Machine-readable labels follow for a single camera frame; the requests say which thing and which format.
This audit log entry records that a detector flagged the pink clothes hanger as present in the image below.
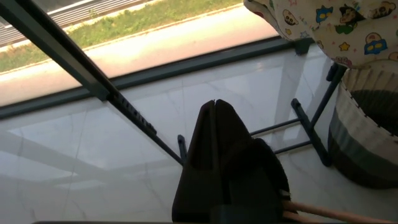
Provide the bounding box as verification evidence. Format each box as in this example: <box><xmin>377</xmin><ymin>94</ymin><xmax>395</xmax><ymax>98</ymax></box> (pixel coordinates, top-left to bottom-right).
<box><xmin>281</xmin><ymin>200</ymin><xmax>398</xmax><ymax>224</ymax></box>

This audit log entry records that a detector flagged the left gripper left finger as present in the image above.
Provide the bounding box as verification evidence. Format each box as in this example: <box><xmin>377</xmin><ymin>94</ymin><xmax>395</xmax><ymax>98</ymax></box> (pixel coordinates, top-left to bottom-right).
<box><xmin>172</xmin><ymin>100</ymin><xmax>231</xmax><ymax>222</ymax></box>

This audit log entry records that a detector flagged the window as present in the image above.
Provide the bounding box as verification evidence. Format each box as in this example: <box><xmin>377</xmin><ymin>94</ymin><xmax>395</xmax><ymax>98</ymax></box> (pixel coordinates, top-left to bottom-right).
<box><xmin>0</xmin><ymin>0</ymin><xmax>315</xmax><ymax>121</ymax></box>

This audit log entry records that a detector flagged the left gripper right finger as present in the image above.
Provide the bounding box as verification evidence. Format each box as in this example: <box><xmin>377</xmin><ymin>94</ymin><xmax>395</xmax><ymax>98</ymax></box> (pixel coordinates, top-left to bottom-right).
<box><xmin>215</xmin><ymin>99</ymin><xmax>284</xmax><ymax>222</ymax></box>

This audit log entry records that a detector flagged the white laundry basket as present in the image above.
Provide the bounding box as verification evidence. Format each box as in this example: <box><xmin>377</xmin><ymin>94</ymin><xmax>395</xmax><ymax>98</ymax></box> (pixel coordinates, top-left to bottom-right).
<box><xmin>327</xmin><ymin>60</ymin><xmax>398</xmax><ymax>190</ymax></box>

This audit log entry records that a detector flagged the black clothes rack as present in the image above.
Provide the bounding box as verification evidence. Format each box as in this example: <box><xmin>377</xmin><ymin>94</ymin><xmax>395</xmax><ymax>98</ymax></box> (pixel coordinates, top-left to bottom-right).
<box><xmin>12</xmin><ymin>0</ymin><xmax>348</xmax><ymax>167</ymax></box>

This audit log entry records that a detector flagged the cream printed garment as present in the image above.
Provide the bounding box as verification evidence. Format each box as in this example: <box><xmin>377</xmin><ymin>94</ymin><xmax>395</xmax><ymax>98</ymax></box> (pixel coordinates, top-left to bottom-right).
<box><xmin>243</xmin><ymin>0</ymin><xmax>398</xmax><ymax>70</ymax></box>

